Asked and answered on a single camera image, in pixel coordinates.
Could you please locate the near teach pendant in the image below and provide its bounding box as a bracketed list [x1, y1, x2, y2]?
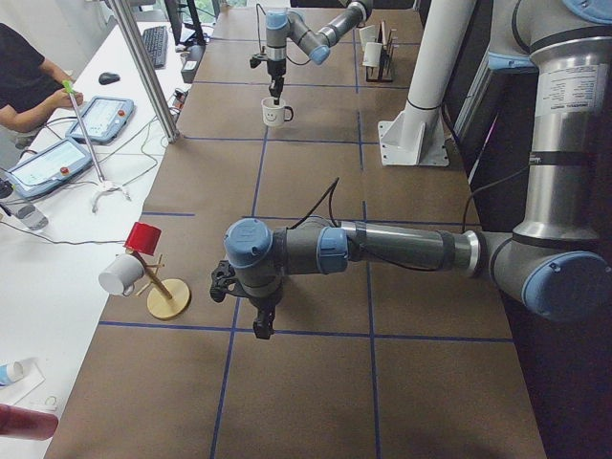
[7, 138, 93, 199]

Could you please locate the teach pendant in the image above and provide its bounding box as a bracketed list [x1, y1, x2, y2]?
[78, 96, 135, 144]
[7, 138, 93, 199]

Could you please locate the red bottle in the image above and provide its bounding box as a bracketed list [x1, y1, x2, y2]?
[1, 404, 58, 441]

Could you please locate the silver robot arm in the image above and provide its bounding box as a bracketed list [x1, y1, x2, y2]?
[210, 1, 611, 343]
[263, 1, 373, 104]

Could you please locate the red cup on tree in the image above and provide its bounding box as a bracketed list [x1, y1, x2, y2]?
[123, 222, 162, 255]

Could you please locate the black wire mug rack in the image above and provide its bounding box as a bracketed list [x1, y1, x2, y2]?
[360, 20, 395, 83]

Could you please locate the wooden mug tree stand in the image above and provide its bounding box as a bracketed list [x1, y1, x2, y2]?
[133, 252, 191, 320]

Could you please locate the far teach pendant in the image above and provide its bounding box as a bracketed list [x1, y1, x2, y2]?
[78, 96, 135, 144]

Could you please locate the white cup on tree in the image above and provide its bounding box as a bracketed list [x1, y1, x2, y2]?
[98, 253, 144, 296]

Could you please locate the black computer mouse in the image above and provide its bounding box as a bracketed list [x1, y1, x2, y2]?
[98, 72, 120, 85]

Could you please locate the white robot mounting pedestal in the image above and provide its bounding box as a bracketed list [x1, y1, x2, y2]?
[378, 0, 476, 166]

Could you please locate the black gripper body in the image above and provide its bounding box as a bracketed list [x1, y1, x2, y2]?
[267, 58, 286, 87]
[242, 281, 283, 310]

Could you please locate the person in black shirt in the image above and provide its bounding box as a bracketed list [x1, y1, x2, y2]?
[1, 24, 83, 133]

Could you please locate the aluminium frame post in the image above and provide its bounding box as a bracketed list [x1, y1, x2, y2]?
[109, 0, 180, 143]

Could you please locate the black keyboard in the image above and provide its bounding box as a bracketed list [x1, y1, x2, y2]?
[142, 26, 168, 69]

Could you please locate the white smiley face mug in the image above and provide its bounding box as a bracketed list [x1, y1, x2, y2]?
[261, 97, 295, 127]

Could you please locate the clear water bottle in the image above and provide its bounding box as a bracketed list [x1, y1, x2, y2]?
[1, 199, 49, 231]

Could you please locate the grabber stick tool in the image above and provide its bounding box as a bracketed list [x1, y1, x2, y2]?
[62, 79, 131, 214]

